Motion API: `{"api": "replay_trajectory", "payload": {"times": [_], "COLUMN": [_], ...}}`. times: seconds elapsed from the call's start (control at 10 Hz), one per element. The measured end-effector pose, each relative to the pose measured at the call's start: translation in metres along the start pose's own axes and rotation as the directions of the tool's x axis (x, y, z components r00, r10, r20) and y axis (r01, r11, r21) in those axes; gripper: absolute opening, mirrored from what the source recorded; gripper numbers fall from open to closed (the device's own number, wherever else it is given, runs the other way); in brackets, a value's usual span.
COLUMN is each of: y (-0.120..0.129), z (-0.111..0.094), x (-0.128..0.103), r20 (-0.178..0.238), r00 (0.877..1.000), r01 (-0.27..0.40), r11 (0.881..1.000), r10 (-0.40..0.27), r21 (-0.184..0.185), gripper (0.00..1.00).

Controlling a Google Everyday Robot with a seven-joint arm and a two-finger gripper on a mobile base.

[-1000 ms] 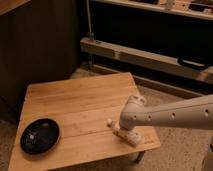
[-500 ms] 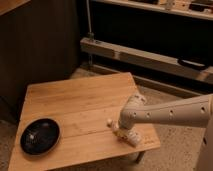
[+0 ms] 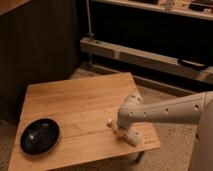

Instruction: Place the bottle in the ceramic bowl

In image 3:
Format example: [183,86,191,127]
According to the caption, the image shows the white plastic bottle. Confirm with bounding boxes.
[106,118,143,148]

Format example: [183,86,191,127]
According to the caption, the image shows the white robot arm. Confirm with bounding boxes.
[117,91,213,171]

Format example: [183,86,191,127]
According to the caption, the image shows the black ceramic bowl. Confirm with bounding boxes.
[20,118,60,155]

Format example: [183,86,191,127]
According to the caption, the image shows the wooden table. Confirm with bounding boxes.
[8,73,160,171]

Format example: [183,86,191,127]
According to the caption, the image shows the wooden shelf beam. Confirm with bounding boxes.
[80,37,213,84]

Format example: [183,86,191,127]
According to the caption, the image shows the black object on shelf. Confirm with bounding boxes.
[177,59,209,70]

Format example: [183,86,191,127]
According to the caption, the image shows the metal pole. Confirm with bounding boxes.
[86,0,94,41]

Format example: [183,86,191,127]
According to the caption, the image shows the upper wooden shelf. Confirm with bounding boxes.
[92,0,213,21]

